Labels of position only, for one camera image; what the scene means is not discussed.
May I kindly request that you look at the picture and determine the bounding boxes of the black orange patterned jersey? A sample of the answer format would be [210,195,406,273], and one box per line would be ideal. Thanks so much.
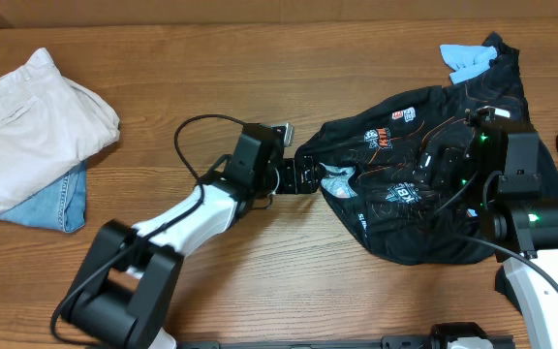
[294,31,558,267]

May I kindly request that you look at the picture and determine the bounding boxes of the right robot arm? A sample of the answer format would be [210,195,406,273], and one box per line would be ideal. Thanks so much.
[419,108,558,348]

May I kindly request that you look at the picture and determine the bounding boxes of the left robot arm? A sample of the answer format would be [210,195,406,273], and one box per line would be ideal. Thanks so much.
[51,123,318,349]

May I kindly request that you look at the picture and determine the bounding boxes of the light blue shirt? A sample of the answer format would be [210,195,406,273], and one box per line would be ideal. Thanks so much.
[440,45,498,84]

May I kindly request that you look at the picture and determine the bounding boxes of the folded blue jeans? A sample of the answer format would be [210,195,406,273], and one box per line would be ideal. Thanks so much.
[0,161,87,233]

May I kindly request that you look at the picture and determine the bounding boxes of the folded beige trousers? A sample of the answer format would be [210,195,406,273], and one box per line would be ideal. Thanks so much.
[0,48,120,214]

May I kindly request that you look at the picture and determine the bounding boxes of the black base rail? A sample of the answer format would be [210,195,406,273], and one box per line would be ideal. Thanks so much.
[176,322,516,349]

